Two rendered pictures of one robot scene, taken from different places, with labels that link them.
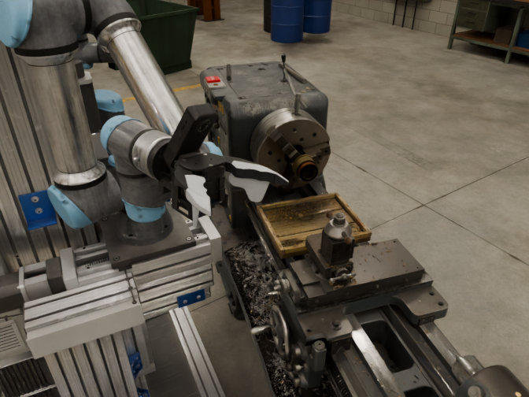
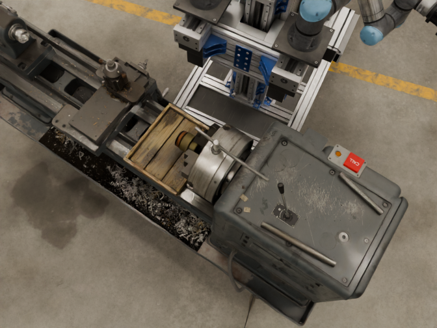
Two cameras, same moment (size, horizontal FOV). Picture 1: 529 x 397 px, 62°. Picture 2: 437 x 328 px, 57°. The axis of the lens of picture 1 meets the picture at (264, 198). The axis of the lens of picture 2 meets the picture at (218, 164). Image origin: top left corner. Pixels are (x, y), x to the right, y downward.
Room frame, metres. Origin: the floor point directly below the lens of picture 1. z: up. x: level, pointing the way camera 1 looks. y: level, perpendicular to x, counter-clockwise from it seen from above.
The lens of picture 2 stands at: (2.07, -0.52, 2.65)
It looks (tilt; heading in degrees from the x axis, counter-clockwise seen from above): 70 degrees down; 136
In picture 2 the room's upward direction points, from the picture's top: 5 degrees clockwise
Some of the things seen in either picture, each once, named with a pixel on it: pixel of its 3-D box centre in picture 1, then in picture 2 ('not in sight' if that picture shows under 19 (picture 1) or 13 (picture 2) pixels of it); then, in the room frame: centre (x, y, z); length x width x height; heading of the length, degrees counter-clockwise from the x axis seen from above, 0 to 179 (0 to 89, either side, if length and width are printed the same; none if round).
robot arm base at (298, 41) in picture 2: not in sight; (306, 30); (1.43, 0.54, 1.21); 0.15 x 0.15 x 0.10
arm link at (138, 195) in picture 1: (149, 187); not in sight; (0.72, 0.22, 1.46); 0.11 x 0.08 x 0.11; 136
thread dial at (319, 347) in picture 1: (317, 354); not in sight; (0.81, -0.15, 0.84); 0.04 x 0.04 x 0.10; 17
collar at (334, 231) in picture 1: (338, 227); (112, 68); (1.03, -0.22, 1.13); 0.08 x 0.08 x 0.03
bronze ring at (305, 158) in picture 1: (305, 167); (188, 143); (1.49, -0.16, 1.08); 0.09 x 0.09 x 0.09; 18
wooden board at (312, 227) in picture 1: (311, 222); (172, 148); (1.40, -0.18, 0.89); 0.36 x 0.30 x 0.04; 107
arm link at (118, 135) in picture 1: (133, 143); not in sight; (0.71, 0.23, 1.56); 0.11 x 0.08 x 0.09; 46
